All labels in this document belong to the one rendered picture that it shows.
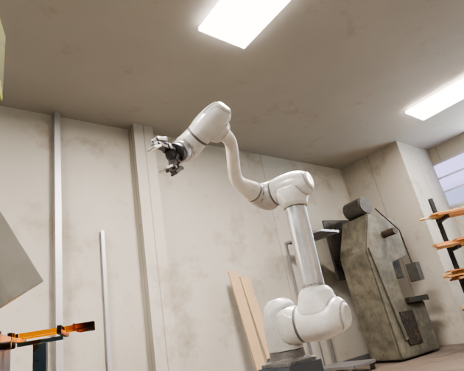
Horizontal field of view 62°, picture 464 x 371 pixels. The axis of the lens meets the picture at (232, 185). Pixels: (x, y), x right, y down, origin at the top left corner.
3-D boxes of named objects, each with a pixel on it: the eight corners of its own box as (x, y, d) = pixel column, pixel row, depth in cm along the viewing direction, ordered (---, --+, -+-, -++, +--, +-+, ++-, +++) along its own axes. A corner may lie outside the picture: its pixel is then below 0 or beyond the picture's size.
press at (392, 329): (397, 352, 687) (355, 215, 781) (462, 345, 605) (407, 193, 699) (351, 366, 605) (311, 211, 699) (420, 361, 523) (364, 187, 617)
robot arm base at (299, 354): (283, 361, 182) (280, 349, 184) (318, 358, 167) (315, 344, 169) (254, 369, 171) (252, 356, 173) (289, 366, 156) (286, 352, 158)
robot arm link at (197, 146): (163, 151, 152) (184, 126, 149) (174, 148, 167) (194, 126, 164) (183, 170, 152) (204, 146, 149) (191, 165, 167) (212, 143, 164)
